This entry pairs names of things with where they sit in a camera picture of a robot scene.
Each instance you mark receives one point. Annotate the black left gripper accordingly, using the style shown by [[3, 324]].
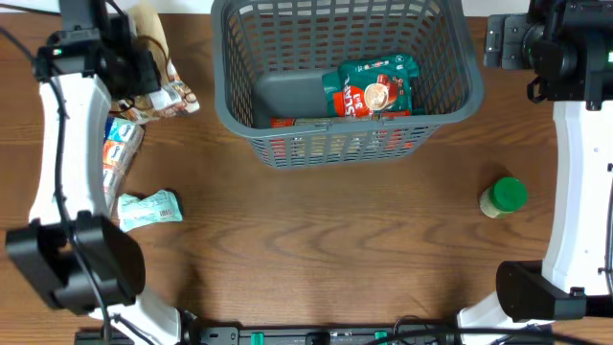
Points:
[[142, 73]]

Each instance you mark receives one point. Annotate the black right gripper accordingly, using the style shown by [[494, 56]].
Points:
[[501, 40]]

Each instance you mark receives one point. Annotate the beige cookie snack bag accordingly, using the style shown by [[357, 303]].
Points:
[[175, 97]]

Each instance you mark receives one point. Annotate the green Nescafe coffee bag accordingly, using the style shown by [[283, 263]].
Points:
[[368, 88]]

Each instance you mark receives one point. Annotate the orange spaghetti pasta packet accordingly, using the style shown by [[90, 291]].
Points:
[[323, 148]]

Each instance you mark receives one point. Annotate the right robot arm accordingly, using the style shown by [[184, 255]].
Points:
[[568, 45]]

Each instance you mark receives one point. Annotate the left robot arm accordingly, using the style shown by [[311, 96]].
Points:
[[70, 252]]

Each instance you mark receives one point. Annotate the Kleenex tissue multipack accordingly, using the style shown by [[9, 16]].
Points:
[[122, 139]]

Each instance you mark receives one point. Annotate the teal small wrapped packet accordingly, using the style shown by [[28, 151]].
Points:
[[158, 208]]

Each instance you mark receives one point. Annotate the grey plastic shopping basket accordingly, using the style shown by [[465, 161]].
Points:
[[270, 57]]

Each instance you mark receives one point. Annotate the green lid spice jar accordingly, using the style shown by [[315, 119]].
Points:
[[505, 196]]

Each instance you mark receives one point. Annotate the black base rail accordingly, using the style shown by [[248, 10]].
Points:
[[235, 336]]

